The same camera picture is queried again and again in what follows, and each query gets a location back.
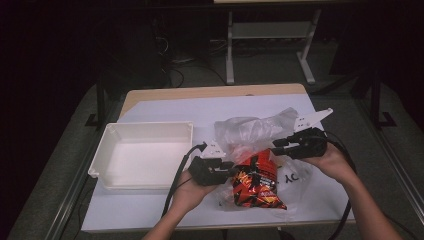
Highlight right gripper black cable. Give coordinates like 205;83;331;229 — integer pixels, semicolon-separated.
324;130;358;240

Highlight clear plastic bag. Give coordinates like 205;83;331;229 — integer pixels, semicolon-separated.
213;107;314;214

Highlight white metal desk frame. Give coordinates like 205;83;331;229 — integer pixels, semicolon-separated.
224;9;323;86

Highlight thin black cable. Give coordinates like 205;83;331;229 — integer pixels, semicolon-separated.
77;181;98;231

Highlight red chip bag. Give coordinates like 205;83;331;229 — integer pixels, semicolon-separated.
231;148;288;211

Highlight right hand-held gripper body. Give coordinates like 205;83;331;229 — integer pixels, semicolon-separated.
285;107;334;160

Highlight white plastic bin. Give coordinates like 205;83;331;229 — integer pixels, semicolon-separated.
87;120;195;191

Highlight person's left hand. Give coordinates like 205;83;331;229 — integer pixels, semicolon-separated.
169;170;218;215

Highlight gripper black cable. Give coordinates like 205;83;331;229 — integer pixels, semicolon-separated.
161;141;208;218
324;130;358;240

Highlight black floor cables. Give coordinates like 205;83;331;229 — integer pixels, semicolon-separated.
156;34;228;88

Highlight black metal stand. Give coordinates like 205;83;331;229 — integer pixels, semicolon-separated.
369;71;398;129
84;74;108;129

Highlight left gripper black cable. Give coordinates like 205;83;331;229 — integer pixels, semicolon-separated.
161;141;208;218

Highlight person's right hand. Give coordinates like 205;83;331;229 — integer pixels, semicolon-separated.
301;142;358;186

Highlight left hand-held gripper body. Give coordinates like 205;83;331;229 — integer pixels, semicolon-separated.
188;140;227;187

